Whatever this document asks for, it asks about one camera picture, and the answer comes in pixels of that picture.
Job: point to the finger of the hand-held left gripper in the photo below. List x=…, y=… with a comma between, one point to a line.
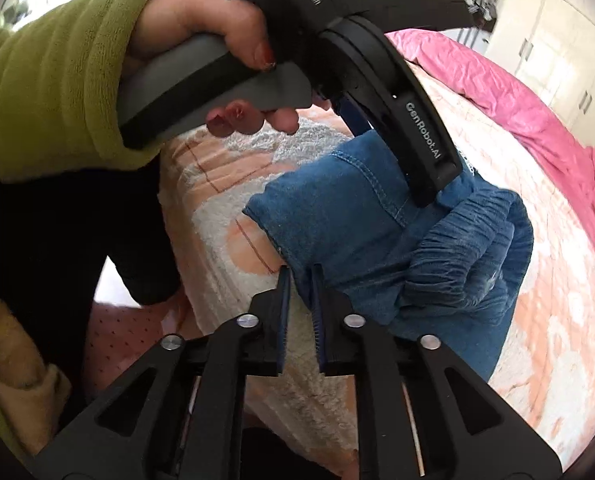
x=346, y=112

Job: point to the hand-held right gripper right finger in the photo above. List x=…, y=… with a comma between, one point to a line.
x=318, y=320

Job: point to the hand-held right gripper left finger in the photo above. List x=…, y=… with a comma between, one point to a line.
x=283, y=310

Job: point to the blue denim garment with lace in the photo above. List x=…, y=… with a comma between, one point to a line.
x=337, y=210

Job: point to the person's left forearm green sleeve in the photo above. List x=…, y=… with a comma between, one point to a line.
x=52, y=75

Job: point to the person's left hand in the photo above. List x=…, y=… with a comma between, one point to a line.
x=202, y=15

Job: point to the pink dotted mat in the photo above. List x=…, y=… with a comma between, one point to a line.
x=122, y=330

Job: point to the pink duvet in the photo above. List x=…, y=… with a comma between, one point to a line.
x=527, y=110

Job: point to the white wardrobe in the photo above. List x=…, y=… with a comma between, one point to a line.
x=552, y=35

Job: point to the person's black-clad leg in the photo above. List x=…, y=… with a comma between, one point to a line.
x=52, y=260

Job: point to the peach cream fleece blanket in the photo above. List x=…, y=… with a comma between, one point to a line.
x=552, y=360

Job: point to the tan plush cloth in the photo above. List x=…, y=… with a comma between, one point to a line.
x=17, y=360

